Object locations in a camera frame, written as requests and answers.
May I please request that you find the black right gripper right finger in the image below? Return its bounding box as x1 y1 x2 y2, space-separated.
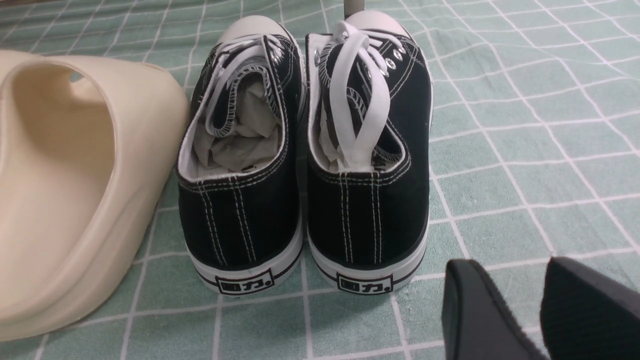
540 257 640 360

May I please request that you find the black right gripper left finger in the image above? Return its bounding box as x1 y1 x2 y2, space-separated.
441 259 547 360

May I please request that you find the green checkered tablecloth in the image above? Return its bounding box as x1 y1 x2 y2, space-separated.
1 0 640 360

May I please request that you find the right black canvas sneaker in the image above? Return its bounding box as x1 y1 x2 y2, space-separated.
306 10 434 296

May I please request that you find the black canvas sneaker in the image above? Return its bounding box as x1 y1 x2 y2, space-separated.
306 10 434 296
176 14 307 297

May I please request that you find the left black canvas sneaker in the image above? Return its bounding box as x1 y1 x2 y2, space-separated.
176 14 307 297

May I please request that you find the right cream foam slipper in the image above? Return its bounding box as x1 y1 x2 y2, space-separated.
0 50 189 341

